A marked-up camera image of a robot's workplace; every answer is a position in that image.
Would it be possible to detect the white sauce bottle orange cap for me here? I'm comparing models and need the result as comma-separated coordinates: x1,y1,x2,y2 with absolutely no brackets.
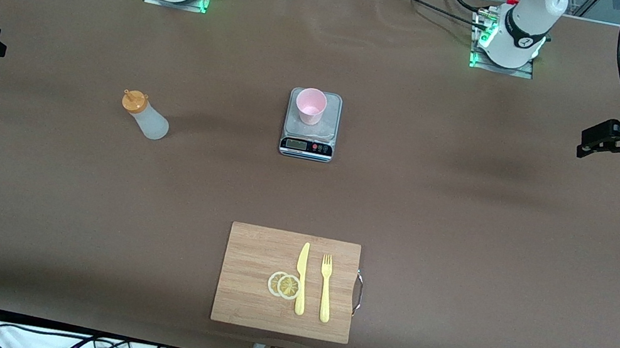
116,88,175,143

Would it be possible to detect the pink plastic cup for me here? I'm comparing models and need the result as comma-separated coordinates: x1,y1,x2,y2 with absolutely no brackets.
293,85,330,128

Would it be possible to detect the brown table cover sheet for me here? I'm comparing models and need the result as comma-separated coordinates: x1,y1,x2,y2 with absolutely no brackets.
0,0,620,348

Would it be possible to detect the silver digital kitchen scale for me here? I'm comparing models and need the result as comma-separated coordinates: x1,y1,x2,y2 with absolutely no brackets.
278,86,344,165

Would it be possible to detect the yellow plastic fork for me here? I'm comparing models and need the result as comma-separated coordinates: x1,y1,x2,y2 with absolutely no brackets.
312,253,340,324

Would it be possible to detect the yellow plastic knife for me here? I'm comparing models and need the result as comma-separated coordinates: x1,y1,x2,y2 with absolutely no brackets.
289,242,316,317

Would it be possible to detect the yellow lemon slice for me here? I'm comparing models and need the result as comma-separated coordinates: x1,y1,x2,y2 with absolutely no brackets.
275,272,303,302
265,270,288,298

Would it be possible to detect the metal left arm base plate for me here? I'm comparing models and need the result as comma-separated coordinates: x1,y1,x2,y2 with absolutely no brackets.
468,9,543,80

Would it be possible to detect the black base power cable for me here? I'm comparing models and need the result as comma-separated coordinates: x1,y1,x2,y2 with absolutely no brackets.
365,0,494,31

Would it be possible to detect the wooden cutting board metal handle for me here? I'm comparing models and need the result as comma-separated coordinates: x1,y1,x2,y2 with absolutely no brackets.
210,220,371,346

